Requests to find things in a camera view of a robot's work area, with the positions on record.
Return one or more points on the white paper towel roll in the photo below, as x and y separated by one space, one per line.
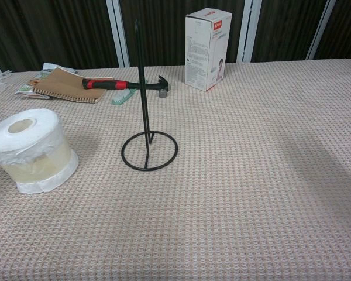
32 152

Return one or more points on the black metal roll holder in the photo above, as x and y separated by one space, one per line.
142 85

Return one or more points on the beige waffle weave tablecloth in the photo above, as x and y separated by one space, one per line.
222 175

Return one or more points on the green scrubbing brush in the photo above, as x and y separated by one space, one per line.
121 98

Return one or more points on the red black claw hammer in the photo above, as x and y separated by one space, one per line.
105 85

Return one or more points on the white cardboard lamp box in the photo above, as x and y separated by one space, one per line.
202 52

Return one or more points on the brown spiral notebook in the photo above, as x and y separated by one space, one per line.
67 86

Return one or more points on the green white snack packet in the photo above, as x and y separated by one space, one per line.
24 89

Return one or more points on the crumpled clear plastic wrapper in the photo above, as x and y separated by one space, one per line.
1 76

